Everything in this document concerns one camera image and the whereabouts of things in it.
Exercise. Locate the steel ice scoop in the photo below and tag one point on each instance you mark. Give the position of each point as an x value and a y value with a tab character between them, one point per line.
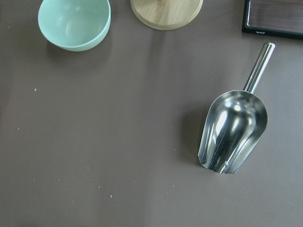
235	122

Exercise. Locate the wooden cup tree stand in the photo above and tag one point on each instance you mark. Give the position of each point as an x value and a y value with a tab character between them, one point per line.
166	14

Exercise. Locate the brown table mat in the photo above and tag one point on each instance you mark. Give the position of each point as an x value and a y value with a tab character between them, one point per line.
109	137

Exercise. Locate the mint green bowl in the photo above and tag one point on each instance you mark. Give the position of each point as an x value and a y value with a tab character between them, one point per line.
74	25

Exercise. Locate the wine glass rack tray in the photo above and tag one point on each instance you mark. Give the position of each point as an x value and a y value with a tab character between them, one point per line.
281	18

